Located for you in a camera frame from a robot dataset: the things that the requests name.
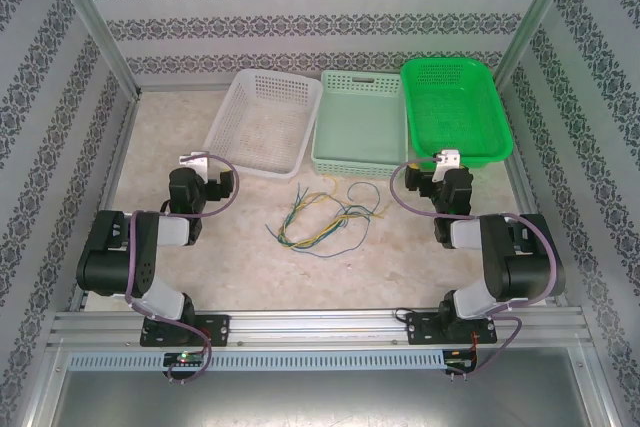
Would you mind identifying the white plastic basket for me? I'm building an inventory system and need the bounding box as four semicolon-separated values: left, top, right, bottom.
202;69;324;181

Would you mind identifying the thin green cable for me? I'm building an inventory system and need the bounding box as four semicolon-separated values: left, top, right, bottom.
282;185;326;228
279;206;371;251

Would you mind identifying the pale mint plastic basket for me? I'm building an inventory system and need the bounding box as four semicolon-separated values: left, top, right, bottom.
310;69;409;178

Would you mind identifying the bright green plastic basket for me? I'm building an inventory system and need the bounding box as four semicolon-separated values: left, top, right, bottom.
399;57;515;171

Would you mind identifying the grey metal shelf panel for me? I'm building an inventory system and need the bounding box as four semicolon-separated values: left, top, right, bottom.
49;369;601;427

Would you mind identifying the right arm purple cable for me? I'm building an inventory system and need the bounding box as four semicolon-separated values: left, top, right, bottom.
389;155;560;379

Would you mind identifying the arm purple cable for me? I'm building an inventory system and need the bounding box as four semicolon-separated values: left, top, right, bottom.
124;153;241;384
389;155;560;379

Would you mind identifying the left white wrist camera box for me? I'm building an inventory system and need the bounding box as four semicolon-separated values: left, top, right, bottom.
178;150;210;181

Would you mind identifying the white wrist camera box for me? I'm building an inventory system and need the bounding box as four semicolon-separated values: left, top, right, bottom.
431;148;462;182
178;150;210;181

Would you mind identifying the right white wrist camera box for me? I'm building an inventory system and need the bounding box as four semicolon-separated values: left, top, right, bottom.
431;148;462;182

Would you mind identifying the aluminium side rail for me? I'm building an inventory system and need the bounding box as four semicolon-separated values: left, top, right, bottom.
499;96;569;307
68;91;142;312

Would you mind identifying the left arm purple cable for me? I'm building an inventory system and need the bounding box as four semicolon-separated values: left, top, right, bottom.
124;153;241;384

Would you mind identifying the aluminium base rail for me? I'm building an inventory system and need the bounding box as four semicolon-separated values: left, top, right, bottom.
47;309;589;348

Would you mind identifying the white slotted cable duct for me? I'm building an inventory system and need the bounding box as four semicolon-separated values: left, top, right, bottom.
67;350;446;371

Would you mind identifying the aluminium frame post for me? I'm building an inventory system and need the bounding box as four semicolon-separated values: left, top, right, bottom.
492;0;586;88
42;0;144;98

